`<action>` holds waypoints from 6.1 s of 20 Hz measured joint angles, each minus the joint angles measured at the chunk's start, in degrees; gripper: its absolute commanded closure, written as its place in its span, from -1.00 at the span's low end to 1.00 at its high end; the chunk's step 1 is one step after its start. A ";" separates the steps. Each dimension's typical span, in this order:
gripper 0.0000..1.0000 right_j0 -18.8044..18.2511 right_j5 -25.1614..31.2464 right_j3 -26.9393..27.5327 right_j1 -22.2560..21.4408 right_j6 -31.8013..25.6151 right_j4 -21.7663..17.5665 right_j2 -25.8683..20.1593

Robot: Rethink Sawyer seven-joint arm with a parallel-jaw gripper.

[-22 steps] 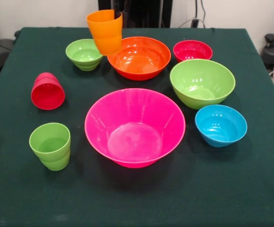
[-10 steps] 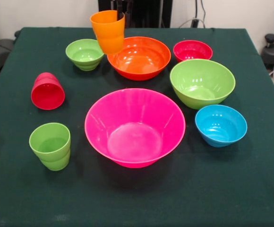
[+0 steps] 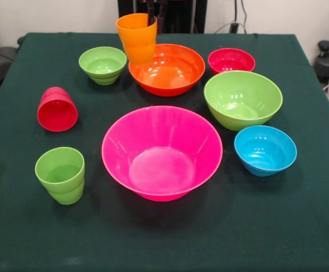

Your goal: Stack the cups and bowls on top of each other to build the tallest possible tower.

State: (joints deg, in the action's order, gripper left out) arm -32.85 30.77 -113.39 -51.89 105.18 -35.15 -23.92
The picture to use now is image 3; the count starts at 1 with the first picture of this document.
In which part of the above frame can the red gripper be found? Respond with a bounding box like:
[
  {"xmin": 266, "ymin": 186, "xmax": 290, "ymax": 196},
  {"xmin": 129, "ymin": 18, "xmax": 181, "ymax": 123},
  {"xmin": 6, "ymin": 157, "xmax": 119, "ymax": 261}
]
[{"xmin": 144, "ymin": 0, "xmax": 167, "ymax": 26}]

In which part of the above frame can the small red bowl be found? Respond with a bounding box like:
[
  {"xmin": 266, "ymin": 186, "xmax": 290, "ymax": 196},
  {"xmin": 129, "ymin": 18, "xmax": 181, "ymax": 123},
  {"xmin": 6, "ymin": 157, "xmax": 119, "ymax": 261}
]
[{"xmin": 208, "ymin": 48, "xmax": 256, "ymax": 75}]

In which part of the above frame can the small blue bowl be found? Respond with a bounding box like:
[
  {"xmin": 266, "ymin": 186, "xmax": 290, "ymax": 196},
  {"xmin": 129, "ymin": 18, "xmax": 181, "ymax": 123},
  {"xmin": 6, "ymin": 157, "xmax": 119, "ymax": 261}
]
[{"xmin": 233, "ymin": 125, "xmax": 298, "ymax": 177}]

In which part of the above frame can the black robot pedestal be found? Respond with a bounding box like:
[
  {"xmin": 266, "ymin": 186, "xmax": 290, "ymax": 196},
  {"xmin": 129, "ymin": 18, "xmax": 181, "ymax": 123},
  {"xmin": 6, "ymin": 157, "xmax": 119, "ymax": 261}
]
[{"xmin": 118, "ymin": 0, "xmax": 208, "ymax": 34}]

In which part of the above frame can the large pink bowl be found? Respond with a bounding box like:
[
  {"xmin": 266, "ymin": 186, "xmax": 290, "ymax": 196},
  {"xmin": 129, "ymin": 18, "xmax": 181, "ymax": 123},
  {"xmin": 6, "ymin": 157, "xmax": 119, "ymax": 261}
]
[{"xmin": 101, "ymin": 105, "xmax": 223, "ymax": 202}]

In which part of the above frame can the red cup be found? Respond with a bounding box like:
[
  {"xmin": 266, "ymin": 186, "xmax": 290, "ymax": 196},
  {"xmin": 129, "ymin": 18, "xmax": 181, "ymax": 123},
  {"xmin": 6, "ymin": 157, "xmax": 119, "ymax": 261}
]
[{"xmin": 37, "ymin": 86, "xmax": 79, "ymax": 133}]

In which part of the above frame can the black wall cable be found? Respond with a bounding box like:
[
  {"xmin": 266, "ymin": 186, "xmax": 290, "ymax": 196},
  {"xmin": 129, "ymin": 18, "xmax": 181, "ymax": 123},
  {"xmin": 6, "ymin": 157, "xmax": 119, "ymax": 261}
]
[{"xmin": 239, "ymin": 0, "xmax": 249, "ymax": 25}]

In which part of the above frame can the large orange bowl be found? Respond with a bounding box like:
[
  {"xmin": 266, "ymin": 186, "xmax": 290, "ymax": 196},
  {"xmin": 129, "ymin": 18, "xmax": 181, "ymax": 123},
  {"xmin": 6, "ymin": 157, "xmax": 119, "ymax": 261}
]
[{"xmin": 128, "ymin": 44, "xmax": 206, "ymax": 97}]

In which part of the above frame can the green cup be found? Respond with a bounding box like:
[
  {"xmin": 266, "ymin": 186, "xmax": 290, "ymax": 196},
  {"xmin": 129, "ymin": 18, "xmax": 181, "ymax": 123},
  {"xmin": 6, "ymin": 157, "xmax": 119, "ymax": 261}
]
[{"xmin": 35, "ymin": 147, "xmax": 86, "ymax": 206}]

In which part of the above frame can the orange cup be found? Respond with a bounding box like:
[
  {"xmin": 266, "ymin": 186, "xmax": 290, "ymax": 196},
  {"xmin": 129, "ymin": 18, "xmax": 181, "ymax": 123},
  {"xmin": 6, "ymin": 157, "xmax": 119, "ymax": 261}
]
[{"xmin": 116, "ymin": 12, "xmax": 158, "ymax": 66}]

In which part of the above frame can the large green bowl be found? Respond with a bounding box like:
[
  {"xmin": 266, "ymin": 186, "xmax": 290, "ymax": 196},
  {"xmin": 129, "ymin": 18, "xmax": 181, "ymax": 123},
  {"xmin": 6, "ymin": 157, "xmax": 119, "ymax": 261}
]
[{"xmin": 204, "ymin": 70, "xmax": 284, "ymax": 132}]

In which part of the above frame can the small green bowl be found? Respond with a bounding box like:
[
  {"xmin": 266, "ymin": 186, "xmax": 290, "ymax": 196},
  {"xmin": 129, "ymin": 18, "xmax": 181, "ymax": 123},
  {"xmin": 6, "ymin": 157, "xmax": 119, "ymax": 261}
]
[{"xmin": 78, "ymin": 46, "xmax": 128, "ymax": 86}]

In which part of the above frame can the dark green tablecloth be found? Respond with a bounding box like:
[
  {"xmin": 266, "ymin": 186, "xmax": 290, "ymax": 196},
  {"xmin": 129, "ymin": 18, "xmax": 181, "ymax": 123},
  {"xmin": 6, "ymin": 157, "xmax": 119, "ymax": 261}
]
[{"xmin": 0, "ymin": 32, "xmax": 329, "ymax": 272}]

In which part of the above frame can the black office chair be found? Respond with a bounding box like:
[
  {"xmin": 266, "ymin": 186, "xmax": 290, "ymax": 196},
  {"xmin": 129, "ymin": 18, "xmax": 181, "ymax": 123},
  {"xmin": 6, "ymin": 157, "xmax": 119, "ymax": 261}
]
[{"xmin": 0, "ymin": 19, "xmax": 26, "ymax": 91}]

